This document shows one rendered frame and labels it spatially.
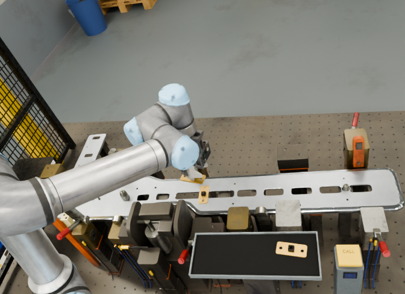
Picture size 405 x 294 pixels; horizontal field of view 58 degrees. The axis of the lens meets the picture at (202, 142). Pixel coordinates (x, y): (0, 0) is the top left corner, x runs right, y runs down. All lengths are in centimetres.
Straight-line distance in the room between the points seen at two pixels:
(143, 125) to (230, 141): 118
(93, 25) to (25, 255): 467
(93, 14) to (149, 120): 452
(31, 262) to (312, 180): 98
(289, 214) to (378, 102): 217
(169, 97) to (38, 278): 56
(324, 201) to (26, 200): 100
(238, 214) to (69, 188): 69
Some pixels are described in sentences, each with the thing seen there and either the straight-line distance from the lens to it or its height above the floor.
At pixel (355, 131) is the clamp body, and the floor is 106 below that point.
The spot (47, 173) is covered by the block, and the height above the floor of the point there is 106.
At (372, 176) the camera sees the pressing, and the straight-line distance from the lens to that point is 148.
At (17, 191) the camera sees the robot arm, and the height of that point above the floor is 172.
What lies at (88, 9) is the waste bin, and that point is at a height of 36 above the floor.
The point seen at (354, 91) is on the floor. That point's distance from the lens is 339.
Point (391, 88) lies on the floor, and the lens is 343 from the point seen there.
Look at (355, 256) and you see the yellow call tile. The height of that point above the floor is 116.
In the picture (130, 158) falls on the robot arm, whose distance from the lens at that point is 80.
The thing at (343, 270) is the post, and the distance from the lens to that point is 112.
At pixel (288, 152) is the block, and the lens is 151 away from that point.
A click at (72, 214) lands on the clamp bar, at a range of 149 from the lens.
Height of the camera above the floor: 215
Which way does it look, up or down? 44 degrees down
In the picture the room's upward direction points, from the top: 19 degrees counter-clockwise
